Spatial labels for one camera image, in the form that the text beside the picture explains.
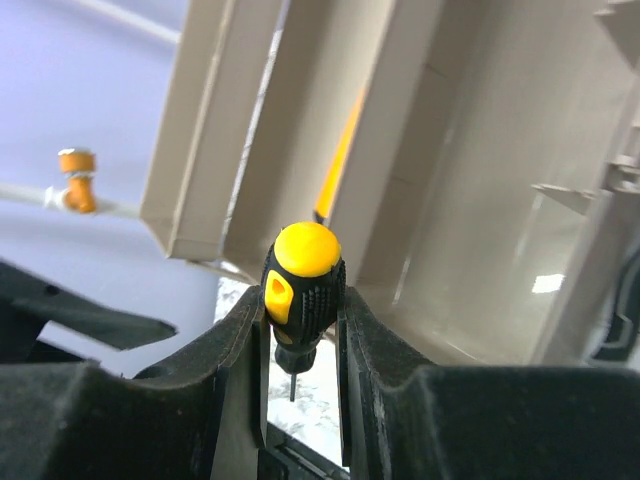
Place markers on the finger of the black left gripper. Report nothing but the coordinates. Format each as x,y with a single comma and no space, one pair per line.
29,302

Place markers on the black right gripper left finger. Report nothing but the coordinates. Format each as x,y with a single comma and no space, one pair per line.
198,414

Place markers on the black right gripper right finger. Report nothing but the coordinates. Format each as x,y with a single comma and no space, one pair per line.
403,417

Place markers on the black yellow large screwdriver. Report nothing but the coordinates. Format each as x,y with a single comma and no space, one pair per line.
303,284

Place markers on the yellow black utility knife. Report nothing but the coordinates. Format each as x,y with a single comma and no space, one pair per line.
330,185

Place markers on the beige toolbox with clear lid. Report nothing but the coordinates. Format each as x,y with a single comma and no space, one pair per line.
488,206

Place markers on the orange water tap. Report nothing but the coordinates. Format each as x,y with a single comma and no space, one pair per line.
79,166

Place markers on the white pvc pipe frame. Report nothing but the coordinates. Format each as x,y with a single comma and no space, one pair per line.
85,74

